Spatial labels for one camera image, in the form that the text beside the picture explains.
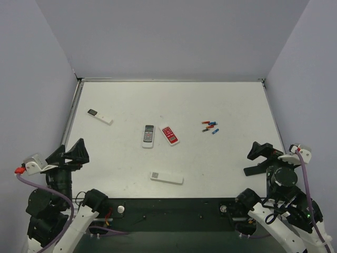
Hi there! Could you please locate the slim white remote control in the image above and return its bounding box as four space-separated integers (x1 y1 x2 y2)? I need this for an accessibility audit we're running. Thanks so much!
150 172 184 184

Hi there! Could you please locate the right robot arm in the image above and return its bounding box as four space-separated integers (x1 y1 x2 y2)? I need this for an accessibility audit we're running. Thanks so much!
235 142 334 252

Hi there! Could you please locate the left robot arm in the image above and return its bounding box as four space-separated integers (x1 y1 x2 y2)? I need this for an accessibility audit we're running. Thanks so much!
22 138 108 252

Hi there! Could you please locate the white remote black tip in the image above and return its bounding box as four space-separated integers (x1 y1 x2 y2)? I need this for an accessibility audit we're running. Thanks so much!
87 109 113 125

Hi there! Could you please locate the grey white remote control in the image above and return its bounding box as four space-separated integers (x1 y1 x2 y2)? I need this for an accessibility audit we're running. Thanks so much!
142 125 155 149

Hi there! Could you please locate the red white remote control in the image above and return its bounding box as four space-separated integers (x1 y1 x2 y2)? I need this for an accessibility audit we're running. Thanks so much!
159 124 180 146

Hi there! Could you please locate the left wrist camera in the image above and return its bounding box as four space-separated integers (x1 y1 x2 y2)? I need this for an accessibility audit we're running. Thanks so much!
14 153 48 176

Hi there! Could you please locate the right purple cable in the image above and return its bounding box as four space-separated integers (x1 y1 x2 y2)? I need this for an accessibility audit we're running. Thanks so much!
249 149 332 253

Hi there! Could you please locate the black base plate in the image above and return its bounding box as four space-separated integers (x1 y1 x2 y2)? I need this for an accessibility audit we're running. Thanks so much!
93 198 248 232

